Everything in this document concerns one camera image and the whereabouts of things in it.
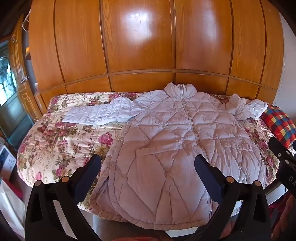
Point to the wooden wardrobe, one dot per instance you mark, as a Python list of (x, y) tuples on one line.
[(138, 46)]

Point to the light pink quilted jacket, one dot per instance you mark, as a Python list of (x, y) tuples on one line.
[(173, 139)]

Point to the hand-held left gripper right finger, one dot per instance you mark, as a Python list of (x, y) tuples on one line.
[(204, 176)]

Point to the white box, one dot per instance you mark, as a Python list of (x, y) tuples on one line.
[(8, 162)]

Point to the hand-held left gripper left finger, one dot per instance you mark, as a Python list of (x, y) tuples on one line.
[(86, 178)]

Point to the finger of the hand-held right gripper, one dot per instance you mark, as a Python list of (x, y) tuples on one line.
[(280, 149)]

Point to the floral bedspread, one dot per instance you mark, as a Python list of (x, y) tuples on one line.
[(57, 143)]

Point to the wooden door with glass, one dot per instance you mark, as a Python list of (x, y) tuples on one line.
[(19, 69)]

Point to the multicoloured plaid pillow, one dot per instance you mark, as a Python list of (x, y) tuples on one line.
[(279, 125)]

